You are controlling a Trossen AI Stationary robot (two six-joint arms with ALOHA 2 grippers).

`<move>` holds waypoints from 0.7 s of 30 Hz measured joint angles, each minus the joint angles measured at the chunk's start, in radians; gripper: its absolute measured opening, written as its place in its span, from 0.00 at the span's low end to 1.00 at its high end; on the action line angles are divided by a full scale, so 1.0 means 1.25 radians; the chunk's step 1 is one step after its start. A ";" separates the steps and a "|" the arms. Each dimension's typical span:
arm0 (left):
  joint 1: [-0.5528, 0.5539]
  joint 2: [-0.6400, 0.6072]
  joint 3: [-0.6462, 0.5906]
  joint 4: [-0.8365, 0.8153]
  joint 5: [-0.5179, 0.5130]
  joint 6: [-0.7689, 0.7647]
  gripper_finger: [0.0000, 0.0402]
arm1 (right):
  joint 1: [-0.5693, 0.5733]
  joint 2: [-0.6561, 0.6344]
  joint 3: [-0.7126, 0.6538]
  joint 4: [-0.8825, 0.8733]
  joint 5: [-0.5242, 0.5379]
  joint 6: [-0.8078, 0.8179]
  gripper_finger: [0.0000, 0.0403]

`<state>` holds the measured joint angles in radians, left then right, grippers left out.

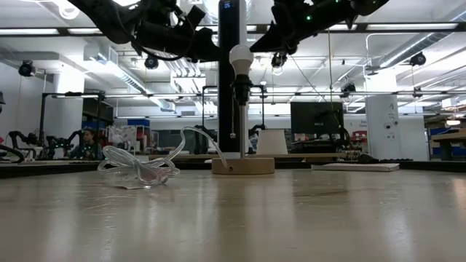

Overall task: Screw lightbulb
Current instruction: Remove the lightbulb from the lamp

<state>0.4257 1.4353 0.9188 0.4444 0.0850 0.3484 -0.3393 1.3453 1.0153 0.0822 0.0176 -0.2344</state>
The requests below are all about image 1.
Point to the table lamp with wooden base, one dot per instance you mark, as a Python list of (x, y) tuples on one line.
[(243, 166)]

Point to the black metal stand frame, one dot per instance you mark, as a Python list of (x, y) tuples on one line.
[(43, 109)]

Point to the blue storage bin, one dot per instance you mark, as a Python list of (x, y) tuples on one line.
[(138, 122)]

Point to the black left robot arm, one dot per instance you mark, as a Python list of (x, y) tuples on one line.
[(105, 14)]

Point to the white kiosk column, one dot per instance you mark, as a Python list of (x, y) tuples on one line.
[(382, 127)]

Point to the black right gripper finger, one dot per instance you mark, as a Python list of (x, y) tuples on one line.
[(281, 12), (276, 40)]

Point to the black aluminium table frame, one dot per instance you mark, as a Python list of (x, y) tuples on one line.
[(54, 171)]

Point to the black computer monitor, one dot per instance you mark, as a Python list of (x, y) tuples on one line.
[(313, 116)]

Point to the wooden workbench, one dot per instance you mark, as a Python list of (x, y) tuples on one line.
[(449, 137)]

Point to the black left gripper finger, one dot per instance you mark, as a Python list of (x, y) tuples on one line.
[(204, 47), (196, 18)]

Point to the white round lightbulb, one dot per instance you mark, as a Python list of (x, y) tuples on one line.
[(241, 56)]

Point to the white conical lampshade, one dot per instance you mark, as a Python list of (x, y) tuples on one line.
[(271, 143)]

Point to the black background robot arms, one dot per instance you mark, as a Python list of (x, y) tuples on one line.
[(22, 137)]

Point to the black ceiling spotlight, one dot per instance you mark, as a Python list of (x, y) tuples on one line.
[(278, 61), (418, 59), (26, 68), (151, 63)]

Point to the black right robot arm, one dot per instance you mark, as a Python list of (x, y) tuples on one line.
[(367, 5)]

